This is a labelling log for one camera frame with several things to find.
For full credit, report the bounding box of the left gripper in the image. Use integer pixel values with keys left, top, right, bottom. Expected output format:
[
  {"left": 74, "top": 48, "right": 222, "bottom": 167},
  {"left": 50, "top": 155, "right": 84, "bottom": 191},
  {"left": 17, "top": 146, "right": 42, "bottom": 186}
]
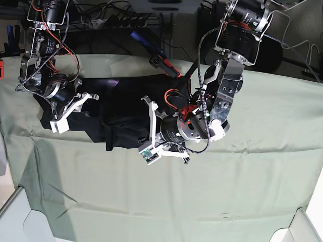
[{"left": 141, "top": 95, "right": 190, "bottom": 164}]

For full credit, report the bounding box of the black round stand base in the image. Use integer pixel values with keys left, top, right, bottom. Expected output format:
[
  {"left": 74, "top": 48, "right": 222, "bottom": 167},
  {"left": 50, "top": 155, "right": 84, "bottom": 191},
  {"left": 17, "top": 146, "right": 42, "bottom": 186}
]
[{"left": 253, "top": 38, "right": 283, "bottom": 73}]

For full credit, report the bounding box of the blue handled clamp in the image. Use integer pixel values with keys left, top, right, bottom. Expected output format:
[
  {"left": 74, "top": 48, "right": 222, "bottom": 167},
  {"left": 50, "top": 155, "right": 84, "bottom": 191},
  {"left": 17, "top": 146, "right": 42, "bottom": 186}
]
[
  {"left": 130, "top": 31, "right": 182, "bottom": 79},
  {"left": 1, "top": 25, "right": 21, "bottom": 79}
]

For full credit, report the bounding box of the dark navy T-shirt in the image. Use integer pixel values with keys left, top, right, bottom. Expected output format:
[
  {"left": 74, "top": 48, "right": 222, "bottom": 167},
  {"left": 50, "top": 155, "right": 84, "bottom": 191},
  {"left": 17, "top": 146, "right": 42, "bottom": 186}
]
[{"left": 32, "top": 73, "right": 200, "bottom": 151}]

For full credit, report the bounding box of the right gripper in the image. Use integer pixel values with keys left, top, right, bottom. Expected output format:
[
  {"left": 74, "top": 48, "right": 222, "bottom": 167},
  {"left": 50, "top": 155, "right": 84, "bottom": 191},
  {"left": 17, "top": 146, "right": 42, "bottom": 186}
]
[{"left": 60, "top": 92, "right": 99, "bottom": 116}]

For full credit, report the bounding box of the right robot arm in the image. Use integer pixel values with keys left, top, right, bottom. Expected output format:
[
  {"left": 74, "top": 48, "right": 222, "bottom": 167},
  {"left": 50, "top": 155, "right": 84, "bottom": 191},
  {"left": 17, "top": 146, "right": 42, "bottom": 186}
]
[{"left": 15, "top": 1, "right": 99, "bottom": 119}]

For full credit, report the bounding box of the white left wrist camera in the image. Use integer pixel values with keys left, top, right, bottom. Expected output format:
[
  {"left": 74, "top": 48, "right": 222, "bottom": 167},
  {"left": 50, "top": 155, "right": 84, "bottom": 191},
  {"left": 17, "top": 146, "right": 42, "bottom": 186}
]
[{"left": 138, "top": 143, "right": 161, "bottom": 165}]

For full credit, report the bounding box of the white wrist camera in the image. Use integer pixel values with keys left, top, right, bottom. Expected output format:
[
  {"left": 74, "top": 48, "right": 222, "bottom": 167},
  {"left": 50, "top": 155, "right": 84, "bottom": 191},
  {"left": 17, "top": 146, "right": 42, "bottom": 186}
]
[
  {"left": 49, "top": 118, "right": 70, "bottom": 134},
  {"left": 138, "top": 143, "right": 161, "bottom": 165}
]

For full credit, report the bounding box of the blue handled left clamp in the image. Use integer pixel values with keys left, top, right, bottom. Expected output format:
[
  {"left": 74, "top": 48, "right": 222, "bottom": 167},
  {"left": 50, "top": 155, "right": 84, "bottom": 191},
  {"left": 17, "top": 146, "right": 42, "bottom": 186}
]
[{"left": 1, "top": 25, "right": 21, "bottom": 79}]

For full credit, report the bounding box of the white cable on floor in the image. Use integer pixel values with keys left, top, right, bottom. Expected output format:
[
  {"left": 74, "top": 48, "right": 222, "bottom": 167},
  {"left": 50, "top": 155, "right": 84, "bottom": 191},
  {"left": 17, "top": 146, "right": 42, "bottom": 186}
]
[{"left": 274, "top": 0, "right": 323, "bottom": 81}]

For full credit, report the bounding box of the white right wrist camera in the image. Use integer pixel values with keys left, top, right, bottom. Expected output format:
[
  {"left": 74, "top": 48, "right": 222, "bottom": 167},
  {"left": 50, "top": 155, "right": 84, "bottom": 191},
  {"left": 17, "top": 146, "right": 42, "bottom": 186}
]
[{"left": 49, "top": 118, "right": 70, "bottom": 134}]

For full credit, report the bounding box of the black power strip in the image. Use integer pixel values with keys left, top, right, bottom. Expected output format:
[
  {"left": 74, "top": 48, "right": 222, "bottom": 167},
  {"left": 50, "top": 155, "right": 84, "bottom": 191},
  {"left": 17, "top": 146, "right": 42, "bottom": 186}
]
[{"left": 105, "top": 15, "right": 149, "bottom": 28}]

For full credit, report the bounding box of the blue handled centre clamp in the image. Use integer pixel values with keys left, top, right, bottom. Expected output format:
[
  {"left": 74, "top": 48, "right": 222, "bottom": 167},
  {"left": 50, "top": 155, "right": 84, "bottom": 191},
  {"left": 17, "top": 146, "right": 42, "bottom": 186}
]
[{"left": 130, "top": 31, "right": 182, "bottom": 79}]

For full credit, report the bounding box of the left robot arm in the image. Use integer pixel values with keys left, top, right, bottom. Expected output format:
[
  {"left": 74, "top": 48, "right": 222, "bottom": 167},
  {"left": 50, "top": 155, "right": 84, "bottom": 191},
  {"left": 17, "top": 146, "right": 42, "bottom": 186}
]
[{"left": 139, "top": 1, "right": 271, "bottom": 165}]

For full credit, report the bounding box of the aluminium frame post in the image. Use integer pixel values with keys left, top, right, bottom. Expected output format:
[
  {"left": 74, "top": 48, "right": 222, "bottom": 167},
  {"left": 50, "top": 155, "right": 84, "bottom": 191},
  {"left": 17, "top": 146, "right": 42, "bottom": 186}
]
[{"left": 159, "top": 13, "right": 173, "bottom": 59}]

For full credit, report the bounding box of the light green table cloth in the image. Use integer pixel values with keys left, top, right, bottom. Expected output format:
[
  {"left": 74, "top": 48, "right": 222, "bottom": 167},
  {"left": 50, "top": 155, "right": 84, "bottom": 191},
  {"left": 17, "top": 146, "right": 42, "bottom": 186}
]
[{"left": 1, "top": 57, "right": 322, "bottom": 241}]

